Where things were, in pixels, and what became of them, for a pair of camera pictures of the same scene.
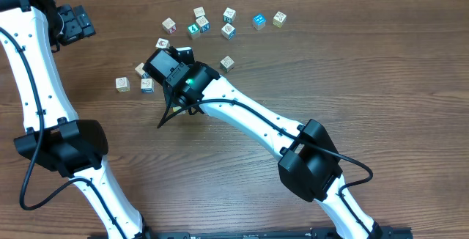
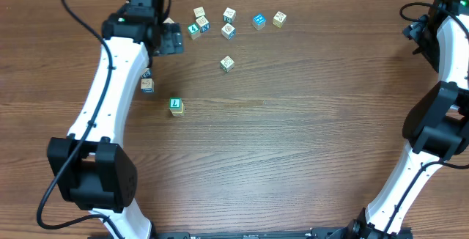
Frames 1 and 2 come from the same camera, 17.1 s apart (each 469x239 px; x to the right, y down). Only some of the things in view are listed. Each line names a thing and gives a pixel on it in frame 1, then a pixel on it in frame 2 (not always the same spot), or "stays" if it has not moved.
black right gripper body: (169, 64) to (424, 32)
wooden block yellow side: (279, 19) stays
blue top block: (259, 22) stays
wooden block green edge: (227, 64) stays
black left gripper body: (75, 26) to (170, 39)
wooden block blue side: (229, 31) stays
